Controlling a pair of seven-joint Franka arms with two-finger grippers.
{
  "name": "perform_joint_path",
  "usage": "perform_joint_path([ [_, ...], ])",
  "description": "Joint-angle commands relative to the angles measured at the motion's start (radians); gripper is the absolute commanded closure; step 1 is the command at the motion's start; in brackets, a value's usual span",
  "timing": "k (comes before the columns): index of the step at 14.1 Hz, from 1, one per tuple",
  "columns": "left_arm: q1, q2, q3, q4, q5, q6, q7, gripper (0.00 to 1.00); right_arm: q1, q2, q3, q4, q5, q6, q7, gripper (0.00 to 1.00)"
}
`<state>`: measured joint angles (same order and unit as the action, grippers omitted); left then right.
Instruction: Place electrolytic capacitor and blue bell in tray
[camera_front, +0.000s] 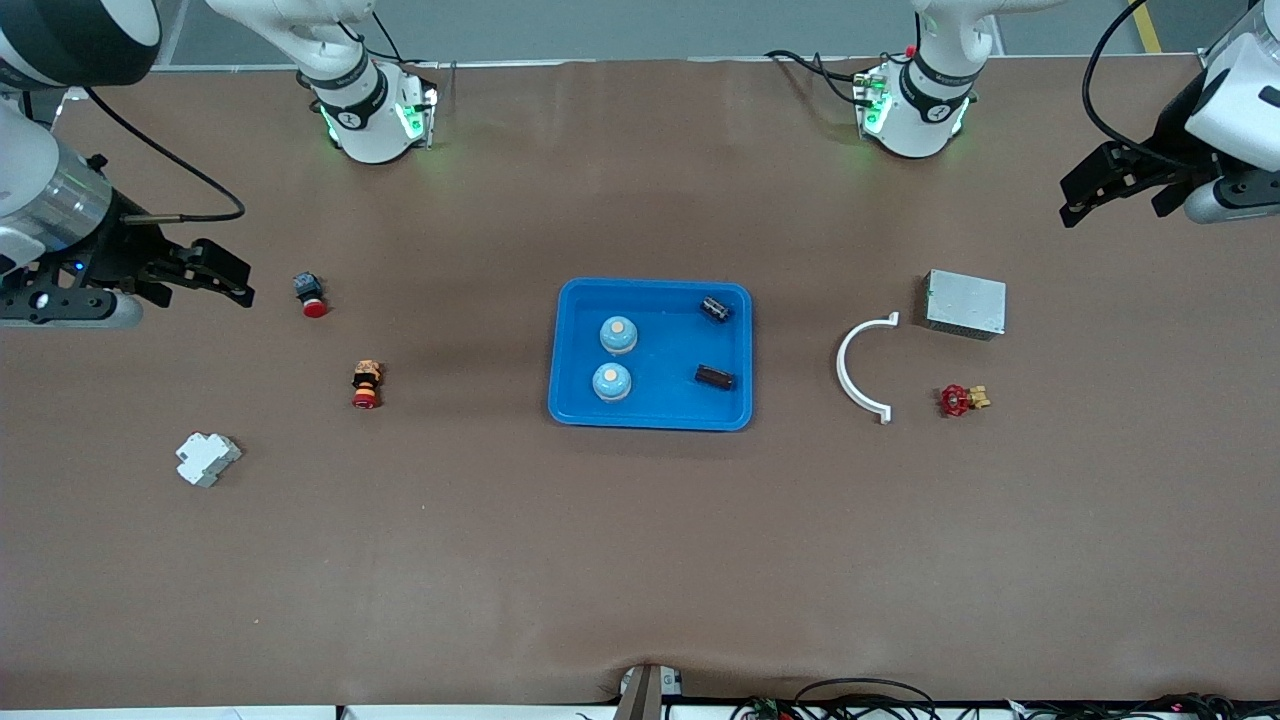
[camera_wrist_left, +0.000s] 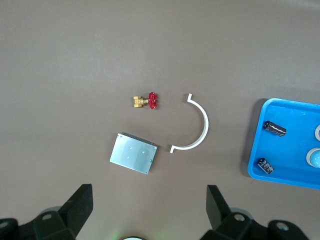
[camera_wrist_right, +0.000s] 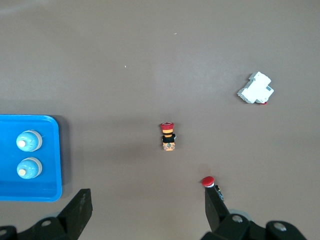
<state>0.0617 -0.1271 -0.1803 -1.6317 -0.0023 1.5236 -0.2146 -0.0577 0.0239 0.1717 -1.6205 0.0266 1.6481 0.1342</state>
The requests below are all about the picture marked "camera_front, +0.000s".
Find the red-handled brass valve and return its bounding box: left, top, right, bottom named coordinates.
left=938, top=383, right=993, bottom=419

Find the brown table cover mat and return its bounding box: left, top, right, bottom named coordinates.
left=0, top=55, right=1280, bottom=711

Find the black cable bundle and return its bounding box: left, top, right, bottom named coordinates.
left=1000, top=692, right=1280, bottom=720

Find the black looped cable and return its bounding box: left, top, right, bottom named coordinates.
left=795, top=678, right=941, bottom=720

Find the blue plastic tray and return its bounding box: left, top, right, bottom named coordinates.
left=547, top=278, right=754, bottom=433

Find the white half-ring pipe clamp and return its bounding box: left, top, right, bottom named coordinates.
left=836, top=312, right=900, bottom=425

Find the silver metal power supply box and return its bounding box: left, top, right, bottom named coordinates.
left=923, top=269, right=1007, bottom=342

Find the grey metal bracket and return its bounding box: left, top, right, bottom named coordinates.
left=613, top=663, right=684, bottom=720

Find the white DIN rail breaker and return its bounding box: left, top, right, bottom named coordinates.
left=176, top=432, right=243, bottom=488

